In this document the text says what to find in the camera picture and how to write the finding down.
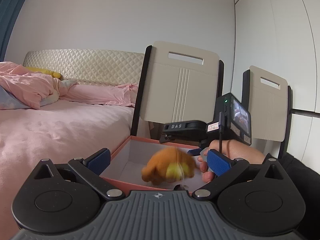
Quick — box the orange plush toy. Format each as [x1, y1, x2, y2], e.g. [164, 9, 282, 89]
[141, 147, 196, 185]

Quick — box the pink cardboard box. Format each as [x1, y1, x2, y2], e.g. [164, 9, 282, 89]
[100, 137, 205, 195]

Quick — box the black sleeved right forearm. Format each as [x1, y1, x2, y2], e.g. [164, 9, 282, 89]
[279, 153, 320, 239]

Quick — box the person's right hand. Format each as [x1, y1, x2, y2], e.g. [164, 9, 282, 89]
[197, 140, 265, 183]

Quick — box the bed with pink sheet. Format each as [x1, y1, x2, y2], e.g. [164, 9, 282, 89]
[1, 100, 134, 239]

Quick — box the beige chair near box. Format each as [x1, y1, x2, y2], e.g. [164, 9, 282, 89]
[131, 41, 224, 136]

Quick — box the pink pillow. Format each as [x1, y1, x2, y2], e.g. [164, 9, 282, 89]
[60, 84, 138, 107]

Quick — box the beige chair on right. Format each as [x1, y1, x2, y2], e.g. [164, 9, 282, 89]
[241, 66, 293, 159]

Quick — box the cream quilted headboard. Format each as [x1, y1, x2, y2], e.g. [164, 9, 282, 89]
[23, 49, 144, 86]

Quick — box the yellow pillow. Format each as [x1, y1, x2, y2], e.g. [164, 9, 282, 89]
[25, 67, 62, 79]

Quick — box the crumpled pink duvet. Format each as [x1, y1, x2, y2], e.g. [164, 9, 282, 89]
[1, 62, 77, 110]

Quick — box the blue curtain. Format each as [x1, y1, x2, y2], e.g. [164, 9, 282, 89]
[0, 0, 25, 61]

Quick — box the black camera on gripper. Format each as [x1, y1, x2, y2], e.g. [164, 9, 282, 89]
[207, 93, 252, 146]

